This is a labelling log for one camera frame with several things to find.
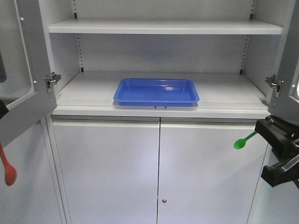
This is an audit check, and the left cabinet glass door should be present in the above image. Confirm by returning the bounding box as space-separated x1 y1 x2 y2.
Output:
0 0 57 147

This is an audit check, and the white wall cabinet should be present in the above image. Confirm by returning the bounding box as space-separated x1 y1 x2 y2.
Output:
39 0 295 119

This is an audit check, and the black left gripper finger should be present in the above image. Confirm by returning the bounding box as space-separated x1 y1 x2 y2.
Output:
0 100 9 119

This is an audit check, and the white lower cabinet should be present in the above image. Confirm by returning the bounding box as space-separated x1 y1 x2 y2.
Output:
47 116 267 224

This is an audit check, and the red plastic spoon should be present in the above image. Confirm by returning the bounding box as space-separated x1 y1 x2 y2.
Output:
0 145 17 186

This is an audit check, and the right cabinet glass door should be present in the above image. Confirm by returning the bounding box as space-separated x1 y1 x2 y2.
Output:
268 0 299 125

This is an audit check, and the cabinet glass door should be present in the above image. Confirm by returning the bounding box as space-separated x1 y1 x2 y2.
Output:
0 0 57 147
268 0 299 125

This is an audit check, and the green plastic spoon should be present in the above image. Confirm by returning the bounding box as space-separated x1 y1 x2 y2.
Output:
233 119 274 150

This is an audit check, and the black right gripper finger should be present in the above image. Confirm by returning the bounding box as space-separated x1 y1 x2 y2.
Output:
255 115 299 161
261 155 299 187

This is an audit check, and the blue plastic tray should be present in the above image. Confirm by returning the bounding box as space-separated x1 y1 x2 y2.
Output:
114 78 200 107

